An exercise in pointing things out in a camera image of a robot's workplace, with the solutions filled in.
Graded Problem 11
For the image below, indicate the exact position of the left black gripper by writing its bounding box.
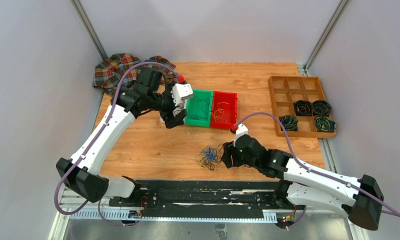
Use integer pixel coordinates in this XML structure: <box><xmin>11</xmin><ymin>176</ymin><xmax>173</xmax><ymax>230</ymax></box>
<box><xmin>148</xmin><ymin>81</ymin><xmax>188</xmax><ymax>128</ymax></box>

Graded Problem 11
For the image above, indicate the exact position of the cable ball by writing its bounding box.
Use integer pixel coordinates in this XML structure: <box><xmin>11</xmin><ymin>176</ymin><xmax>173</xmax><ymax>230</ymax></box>
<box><xmin>195</xmin><ymin>144</ymin><xmax>223</xmax><ymax>172</ymax></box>

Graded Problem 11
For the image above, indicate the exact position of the dark purple thin cable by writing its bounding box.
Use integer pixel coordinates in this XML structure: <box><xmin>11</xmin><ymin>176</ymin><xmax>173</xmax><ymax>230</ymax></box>
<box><xmin>190</xmin><ymin>94</ymin><xmax>211</xmax><ymax>120</ymax></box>

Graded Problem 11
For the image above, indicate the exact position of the yellow thin cable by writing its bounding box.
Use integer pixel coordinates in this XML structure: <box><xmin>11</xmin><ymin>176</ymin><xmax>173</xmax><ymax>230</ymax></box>
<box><xmin>212</xmin><ymin>101</ymin><xmax>230</xmax><ymax>123</ymax></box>

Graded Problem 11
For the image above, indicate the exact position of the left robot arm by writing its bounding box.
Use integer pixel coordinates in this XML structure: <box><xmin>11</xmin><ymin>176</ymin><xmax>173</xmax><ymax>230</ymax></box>
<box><xmin>56</xmin><ymin>67</ymin><xmax>193</xmax><ymax>207</ymax></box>

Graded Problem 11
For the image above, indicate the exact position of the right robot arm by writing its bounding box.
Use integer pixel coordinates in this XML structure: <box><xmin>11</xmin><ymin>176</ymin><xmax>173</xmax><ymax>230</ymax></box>
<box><xmin>222</xmin><ymin>135</ymin><xmax>384</xmax><ymax>231</ymax></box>

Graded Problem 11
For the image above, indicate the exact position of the white plastic bin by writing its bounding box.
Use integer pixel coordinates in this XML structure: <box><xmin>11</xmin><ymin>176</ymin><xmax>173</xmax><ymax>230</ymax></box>
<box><xmin>159</xmin><ymin>100</ymin><xmax>187</xmax><ymax>123</ymax></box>

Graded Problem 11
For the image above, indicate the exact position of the green plastic bin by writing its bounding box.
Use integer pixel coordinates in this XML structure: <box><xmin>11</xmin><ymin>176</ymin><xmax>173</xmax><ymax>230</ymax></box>
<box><xmin>184</xmin><ymin>89</ymin><xmax>213</xmax><ymax>128</ymax></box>

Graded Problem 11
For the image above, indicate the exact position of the red plastic bin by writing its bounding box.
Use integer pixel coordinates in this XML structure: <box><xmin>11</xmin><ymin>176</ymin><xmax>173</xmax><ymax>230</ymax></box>
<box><xmin>209</xmin><ymin>91</ymin><xmax>238</xmax><ymax>130</ymax></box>

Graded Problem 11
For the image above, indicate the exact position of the plaid flannel shirt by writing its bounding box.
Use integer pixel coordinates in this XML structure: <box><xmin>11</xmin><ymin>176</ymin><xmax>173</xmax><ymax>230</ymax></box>
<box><xmin>92</xmin><ymin>53</ymin><xmax>177</xmax><ymax>96</ymax></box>

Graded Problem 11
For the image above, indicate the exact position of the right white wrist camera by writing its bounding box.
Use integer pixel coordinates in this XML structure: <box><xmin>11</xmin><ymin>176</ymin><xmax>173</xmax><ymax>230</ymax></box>
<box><xmin>235</xmin><ymin>123</ymin><xmax>248</xmax><ymax>138</ymax></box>

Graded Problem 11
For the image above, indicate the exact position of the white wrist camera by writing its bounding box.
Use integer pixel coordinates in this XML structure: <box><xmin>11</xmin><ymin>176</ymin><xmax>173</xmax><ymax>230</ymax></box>
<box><xmin>171</xmin><ymin>83</ymin><xmax>194</xmax><ymax>106</ymax></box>
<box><xmin>235</xmin><ymin>123</ymin><xmax>248</xmax><ymax>138</ymax></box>

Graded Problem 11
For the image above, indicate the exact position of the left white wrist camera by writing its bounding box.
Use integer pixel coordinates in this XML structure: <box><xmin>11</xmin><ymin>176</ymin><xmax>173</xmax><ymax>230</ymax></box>
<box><xmin>171</xmin><ymin>83</ymin><xmax>194</xmax><ymax>106</ymax></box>

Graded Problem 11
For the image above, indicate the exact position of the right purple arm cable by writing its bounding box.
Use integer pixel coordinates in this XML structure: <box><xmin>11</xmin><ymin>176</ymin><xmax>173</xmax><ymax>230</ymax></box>
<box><xmin>230</xmin><ymin>111</ymin><xmax>400</xmax><ymax>231</ymax></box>

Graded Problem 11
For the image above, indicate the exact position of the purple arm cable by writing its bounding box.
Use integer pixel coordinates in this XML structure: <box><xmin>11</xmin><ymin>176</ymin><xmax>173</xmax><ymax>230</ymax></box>
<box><xmin>230</xmin><ymin>111</ymin><xmax>400</xmax><ymax>231</ymax></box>
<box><xmin>53</xmin><ymin>61</ymin><xmax>186</xmax><ymax>228</ymax></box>

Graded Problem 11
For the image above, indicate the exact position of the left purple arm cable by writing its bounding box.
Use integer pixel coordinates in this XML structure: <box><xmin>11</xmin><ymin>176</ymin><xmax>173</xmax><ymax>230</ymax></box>
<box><xmin>53</xmin><ymin>61</ymin><xmax>186</xmax><ymax>228</ymax></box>

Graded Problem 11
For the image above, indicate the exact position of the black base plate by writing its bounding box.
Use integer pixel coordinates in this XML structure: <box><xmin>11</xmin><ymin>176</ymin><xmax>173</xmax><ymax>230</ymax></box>
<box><xmin>108</xmin><ymin>180</ymin><xmax>303</xmax><ymax>220</ymax></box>

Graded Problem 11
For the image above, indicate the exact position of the right aluminium corner post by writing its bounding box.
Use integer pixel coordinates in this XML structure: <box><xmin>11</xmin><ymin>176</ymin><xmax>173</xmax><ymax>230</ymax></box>
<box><xmin>303</xmin><ymin>0</ymin><xmax>350</xmax><ymax>75</ymax></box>

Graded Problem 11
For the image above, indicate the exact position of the aluminium corner post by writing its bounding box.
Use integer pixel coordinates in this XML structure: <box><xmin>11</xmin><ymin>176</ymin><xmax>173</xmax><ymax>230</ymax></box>
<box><xmin>70</xmin><ymin>0</ymin><xmax>108</xmax><ymax>60</ymax></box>
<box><xmin>303</xmin><ymin>0</ymin><xmax>350</xmax><ymax>75</ymax></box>

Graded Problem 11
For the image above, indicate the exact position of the aluminium frame rail front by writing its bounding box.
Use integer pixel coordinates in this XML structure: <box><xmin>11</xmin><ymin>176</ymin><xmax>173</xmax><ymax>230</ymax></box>
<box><xmin>47</xmin><ymin>186</ymin><xmax>369</xmax><ymax>240</ymax></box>

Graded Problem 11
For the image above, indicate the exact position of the left aluminium corner post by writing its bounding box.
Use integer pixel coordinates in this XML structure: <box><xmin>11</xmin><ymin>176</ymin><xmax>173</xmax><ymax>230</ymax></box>
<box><xmin>70</xmin><ymin>0</ymin><xmax>108</xmax><ymax>60</ymax></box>

